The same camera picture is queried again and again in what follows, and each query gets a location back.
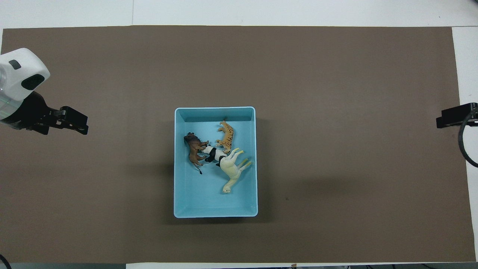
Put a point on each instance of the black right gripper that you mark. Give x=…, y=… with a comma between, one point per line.
x=472, y=112

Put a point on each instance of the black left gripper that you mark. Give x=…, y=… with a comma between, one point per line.
x=31, y=110

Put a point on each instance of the brown lion toy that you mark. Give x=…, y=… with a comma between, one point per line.
x=194, y=147

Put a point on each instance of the black white panda toy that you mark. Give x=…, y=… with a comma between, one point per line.
x=213, y=154

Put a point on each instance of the orange tiger toy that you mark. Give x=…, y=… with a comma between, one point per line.
x=227, y=136

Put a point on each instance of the cream alpaca toy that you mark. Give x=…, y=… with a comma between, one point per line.
x=231, y=170

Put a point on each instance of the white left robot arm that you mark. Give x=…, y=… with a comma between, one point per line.
x=18, y=74

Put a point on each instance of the light blue storage box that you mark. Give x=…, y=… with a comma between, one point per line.
x=194, y=198

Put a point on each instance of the brown table mat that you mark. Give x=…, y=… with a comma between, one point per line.
x=239, y=67

